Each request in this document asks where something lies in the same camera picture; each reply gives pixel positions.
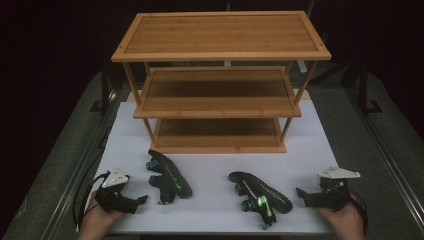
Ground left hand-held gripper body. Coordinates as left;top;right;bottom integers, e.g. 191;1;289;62
94;167;134;214

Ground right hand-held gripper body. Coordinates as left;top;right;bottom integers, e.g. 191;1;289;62
318;166;362;212

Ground black sandal blue straps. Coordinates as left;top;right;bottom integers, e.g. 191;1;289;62
145;148;194;206
227;171;294;231

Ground three-tier bamboo shoe rack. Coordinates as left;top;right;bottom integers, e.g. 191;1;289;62
110;10;333;155

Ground person's left hand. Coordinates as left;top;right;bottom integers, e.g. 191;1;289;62
77;189;128;240

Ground person's right hand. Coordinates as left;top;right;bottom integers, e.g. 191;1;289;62
314;194;366;240

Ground white foam board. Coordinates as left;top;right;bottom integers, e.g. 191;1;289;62
94;99;338;235

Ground black metal stand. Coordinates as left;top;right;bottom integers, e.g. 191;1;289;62
357;64;384;117
89;61;112;117

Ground black cable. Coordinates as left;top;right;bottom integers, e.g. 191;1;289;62
72;171;112;232
348;189;370;234

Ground grey metal rail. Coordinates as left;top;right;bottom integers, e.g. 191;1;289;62
344;87;424;218
39;89;118;240

